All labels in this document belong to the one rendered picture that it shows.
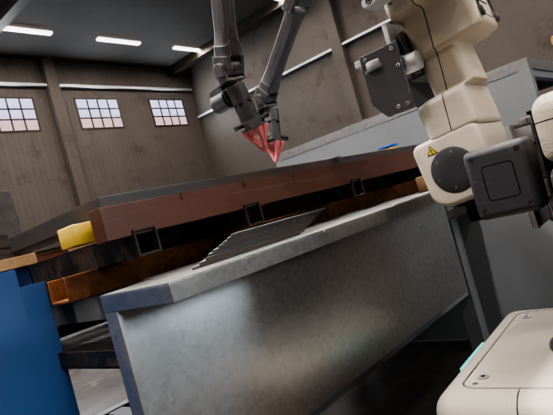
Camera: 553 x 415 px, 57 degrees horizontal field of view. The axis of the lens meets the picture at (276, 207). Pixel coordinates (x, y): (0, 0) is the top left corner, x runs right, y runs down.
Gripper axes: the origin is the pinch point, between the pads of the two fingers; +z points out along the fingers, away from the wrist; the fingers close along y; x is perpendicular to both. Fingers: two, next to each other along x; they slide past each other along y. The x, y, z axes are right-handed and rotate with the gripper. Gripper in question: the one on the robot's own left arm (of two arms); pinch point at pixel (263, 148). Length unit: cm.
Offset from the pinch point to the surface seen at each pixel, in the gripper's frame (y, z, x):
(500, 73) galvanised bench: -96, 15, 43
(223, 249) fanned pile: 55, 10, 27
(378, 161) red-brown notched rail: -28.5, 19.6, 17.1
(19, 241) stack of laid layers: 61, -6, -30
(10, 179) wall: -444, -120, -1054
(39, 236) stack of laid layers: 61, -5, -19
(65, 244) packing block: 68, -2, 1
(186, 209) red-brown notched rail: 48, 2, 14
